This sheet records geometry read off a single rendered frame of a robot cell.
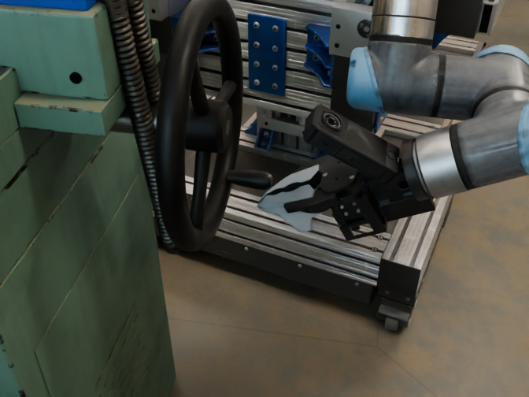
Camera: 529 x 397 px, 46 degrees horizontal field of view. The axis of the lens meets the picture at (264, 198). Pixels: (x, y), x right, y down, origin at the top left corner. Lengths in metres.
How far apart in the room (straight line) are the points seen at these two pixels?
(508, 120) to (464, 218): 1.26
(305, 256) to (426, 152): 0.85
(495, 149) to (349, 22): 0.53
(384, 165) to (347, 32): 0.49
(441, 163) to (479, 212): 1.29
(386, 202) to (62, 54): 0.39
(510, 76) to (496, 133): 0.10
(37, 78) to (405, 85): 0.40
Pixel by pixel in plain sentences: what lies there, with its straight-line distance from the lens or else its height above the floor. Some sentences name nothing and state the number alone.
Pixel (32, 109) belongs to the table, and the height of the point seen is 0.87.
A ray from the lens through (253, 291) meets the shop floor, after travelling 1.63.
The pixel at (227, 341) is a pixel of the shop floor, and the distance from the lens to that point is 1.53.
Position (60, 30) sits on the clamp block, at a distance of 0.64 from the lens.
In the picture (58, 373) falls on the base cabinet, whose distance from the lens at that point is 0.87.
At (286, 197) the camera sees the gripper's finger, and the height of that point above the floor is 0.72.
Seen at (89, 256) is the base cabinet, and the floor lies 0.59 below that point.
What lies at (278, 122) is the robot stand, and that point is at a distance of 1.60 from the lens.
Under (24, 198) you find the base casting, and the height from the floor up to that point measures 0.77.
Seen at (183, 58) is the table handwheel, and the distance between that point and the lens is 0.59.
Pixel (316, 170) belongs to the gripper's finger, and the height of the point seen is 0.74.
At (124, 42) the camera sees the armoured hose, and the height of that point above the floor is 0.92.
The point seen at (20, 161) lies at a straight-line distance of 0.71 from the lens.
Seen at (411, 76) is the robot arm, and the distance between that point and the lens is 0.75.
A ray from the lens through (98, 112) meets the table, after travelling 0.65.
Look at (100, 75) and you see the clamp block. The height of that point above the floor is 0.90.
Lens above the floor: 1.18
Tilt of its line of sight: 38 degrees down
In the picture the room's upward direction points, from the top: straight up
